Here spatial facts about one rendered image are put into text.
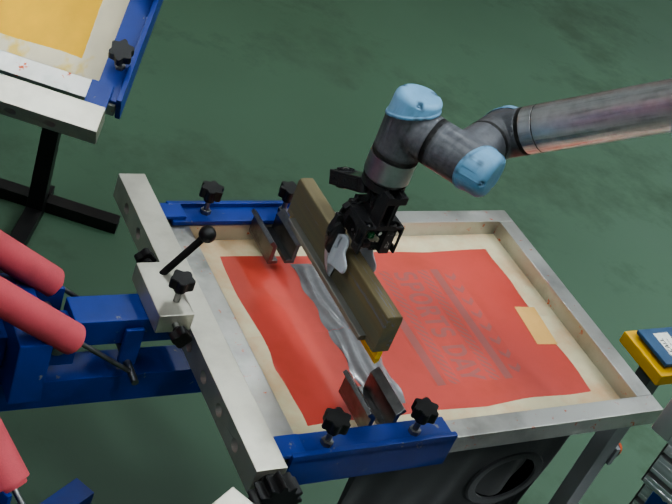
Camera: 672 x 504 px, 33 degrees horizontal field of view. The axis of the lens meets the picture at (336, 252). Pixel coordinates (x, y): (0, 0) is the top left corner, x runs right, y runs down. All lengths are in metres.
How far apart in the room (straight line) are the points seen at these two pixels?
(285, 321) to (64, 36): 0.65
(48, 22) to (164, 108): 2.19
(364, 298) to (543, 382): 0.47
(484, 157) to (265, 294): 0.55
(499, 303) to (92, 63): 0.90
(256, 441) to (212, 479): 1.35
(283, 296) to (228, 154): 2.17
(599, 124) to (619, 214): 3.21
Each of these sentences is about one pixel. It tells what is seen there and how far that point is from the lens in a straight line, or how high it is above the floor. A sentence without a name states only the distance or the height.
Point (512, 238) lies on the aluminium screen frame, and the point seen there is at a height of 0.99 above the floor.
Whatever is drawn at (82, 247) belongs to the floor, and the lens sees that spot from 3.54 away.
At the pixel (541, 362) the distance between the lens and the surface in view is 2.17.
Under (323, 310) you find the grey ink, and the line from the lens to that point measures 2.03.
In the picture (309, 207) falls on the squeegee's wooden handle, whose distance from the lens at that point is 1.94.
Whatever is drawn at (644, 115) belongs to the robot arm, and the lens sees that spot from 1.66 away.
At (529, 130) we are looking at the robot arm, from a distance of 1.73.
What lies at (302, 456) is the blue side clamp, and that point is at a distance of 1.69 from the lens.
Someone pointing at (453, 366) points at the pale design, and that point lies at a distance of 2.05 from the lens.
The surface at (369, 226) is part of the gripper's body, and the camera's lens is 1.76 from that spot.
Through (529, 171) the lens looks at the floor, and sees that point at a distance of 4.86.
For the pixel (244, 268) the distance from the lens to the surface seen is 2.06.
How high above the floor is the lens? 2.19
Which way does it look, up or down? 35 degrees down
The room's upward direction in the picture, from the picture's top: 22 degrees clockwise
